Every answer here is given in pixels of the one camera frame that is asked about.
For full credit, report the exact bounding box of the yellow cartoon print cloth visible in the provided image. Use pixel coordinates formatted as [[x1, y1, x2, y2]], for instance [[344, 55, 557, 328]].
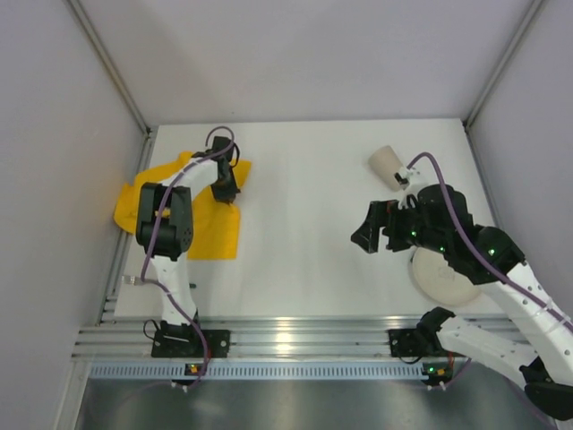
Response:
[[114, 151, 241, 261]]

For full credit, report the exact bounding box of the beige paper cup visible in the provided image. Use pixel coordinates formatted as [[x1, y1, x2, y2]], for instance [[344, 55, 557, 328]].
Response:
[[368, 146, 407, 192]]

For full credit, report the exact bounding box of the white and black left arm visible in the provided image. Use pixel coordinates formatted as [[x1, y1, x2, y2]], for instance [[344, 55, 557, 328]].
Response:
[[135, 135, 240, 330]]

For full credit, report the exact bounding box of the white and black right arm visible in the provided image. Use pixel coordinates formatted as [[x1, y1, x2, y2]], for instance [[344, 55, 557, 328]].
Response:
[[351, 185, 572, 421]]

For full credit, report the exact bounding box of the cream round plate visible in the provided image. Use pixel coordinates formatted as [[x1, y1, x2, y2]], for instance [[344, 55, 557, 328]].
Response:
[[409, 248, 481, 307]]

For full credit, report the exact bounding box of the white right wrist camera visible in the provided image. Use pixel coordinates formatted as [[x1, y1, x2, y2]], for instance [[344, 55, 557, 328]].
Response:
[[394, 167, 429, 207]]

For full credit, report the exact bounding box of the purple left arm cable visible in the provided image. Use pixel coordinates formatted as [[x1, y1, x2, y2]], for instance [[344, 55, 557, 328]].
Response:
[[140, 126, 243, 390]]

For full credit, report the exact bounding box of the left aluminium corner post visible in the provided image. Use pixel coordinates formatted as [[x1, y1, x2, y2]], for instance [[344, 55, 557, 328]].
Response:
[[66, 0, 151, 135]]

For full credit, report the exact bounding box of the aluminium corner post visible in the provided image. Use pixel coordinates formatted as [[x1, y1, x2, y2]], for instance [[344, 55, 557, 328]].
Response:
[[66, 0, 151, 135], [463, 0, 550, 131]]

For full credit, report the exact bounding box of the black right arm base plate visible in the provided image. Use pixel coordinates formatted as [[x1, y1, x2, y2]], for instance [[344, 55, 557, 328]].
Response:
[[388, 329, 448, 365]]

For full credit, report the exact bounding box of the right aluminium corner post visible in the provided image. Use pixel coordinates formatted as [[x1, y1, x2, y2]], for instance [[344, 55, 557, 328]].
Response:
[[463, 0, 550, 131]]

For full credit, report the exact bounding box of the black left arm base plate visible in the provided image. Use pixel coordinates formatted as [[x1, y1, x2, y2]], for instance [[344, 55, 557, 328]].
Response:
[[150, 327, 231, 358]]

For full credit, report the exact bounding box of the perforated grey cable duct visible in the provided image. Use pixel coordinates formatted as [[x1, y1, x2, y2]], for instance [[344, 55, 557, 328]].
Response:
[[90, 360, 453, 382]]

